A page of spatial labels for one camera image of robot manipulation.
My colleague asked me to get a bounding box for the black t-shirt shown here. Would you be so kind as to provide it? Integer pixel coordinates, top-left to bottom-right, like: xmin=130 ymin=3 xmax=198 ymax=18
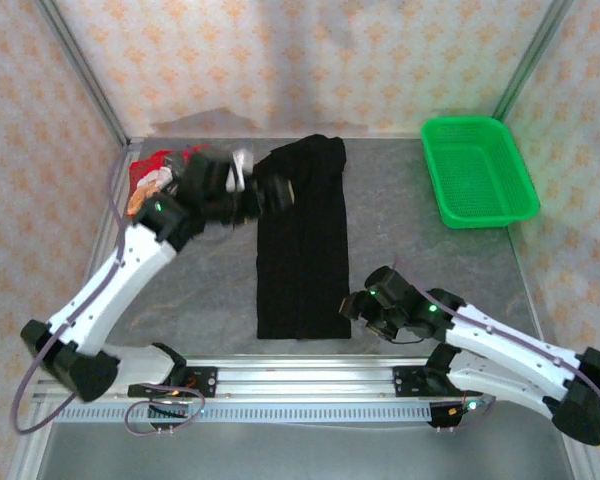
xmin=255 ymin=133 xmax=353 ymax=342

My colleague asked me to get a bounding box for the grey metal shelf panel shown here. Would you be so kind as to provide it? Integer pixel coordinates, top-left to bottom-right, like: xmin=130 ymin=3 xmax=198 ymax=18
xmin=42 ymin=422 xmax=579 ymax=480

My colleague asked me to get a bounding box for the green plastic basket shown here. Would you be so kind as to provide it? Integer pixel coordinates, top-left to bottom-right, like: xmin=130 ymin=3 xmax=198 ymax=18
xmin=419 ymin=116 xmax=541 ymax=231

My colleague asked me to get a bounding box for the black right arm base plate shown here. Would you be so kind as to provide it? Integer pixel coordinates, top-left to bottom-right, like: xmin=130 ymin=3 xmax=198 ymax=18
xmin=392 ymin=363 xmax=482 ymax=399

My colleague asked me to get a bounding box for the aluminium mounting rail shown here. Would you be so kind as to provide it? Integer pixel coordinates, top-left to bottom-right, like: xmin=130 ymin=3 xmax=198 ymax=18
xmin=33 ymin=355 xmax=579 ymax=404

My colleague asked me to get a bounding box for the slotted grey cable duct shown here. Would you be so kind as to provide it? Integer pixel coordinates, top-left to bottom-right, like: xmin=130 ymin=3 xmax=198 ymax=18
xmin=54 ymin=403 xmax=434 ymax=424

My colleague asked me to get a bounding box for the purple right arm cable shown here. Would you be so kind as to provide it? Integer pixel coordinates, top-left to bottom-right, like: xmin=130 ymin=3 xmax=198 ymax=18
xmin=392 ymin=253 xmax=600 ymax=437

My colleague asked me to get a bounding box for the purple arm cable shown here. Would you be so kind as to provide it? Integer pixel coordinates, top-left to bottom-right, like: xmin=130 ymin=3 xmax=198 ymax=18
xmin=392 ymin=253 xmax=600 ymax=437
xmin=10 ymin=158 xmax=207 ymax=437

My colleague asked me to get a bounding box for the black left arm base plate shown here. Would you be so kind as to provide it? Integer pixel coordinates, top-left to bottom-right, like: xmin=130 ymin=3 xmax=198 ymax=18
xmin=128 ymin=366 xmax=218 ymax=400

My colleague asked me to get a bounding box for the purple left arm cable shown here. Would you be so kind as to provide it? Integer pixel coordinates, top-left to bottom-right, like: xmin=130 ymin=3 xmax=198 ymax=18
xmin=10 ymin=158 xmax=207 ymax=437

